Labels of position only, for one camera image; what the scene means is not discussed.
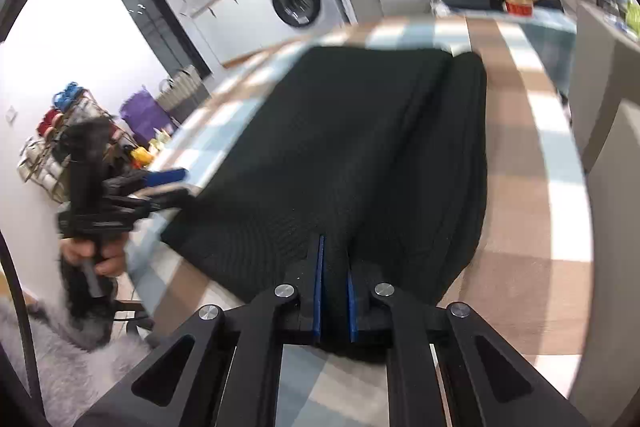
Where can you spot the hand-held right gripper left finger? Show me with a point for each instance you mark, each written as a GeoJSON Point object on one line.
{"type": "Point", "coordinates": [318, 287]}

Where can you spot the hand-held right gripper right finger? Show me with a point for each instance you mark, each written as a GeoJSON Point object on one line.
{"type": "Point", "coordinates": [351, 307]}

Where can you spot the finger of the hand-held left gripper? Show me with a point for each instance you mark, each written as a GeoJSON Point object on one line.
{"type": "Point", "coordinates": [165, 198]}
{"type": "Point", "coordinates": [165, 177]}

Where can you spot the black knit sweater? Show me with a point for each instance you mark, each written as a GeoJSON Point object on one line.
{"type": "Point", "coordinates": [350, 147]}

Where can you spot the person's left forearm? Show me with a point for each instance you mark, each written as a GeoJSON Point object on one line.
{"type": "Point", "coordinates": [85, 302]}

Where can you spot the person's left hand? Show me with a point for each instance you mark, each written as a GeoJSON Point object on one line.
{"type": "Point", "coordinates": [75, 252]}

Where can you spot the beige trash bin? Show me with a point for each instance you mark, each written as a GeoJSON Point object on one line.
{"type": "Point", "coordinates": [141, 155]}

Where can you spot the metal shoe rack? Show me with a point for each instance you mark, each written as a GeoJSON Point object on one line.
{"type": "Point", "coordinates": [115, 127]}

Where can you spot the purple bag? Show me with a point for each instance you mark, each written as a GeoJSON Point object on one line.
{"type": "Point", "coordinates": [140, 114]}

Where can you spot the woven laundry basket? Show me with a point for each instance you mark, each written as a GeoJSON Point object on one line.
{"type": "Point", "coordinates": [182, 92]}

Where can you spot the dark glass door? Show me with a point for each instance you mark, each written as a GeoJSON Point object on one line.
{"type": "Point", "coordinates": [155, 17]}

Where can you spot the white kitchen base cabinet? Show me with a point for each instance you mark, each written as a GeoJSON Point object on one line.
{"type": "Point", "coordinates": [235, 22]}

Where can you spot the grey upholstered bed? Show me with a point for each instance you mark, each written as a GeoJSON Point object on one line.
{"type": "Point", "coordinates": [610, 107]}

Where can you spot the small table with blue cloth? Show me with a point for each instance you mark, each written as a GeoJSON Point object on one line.
{"type": "Point", "coordinates": [550, 42]}

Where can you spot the red bowl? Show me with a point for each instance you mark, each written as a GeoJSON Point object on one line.
{"type": "Point", "coordinates": [517, 4]}

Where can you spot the green toy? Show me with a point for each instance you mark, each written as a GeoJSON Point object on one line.
{"type": "Point", "coordinates": [632, 19]}

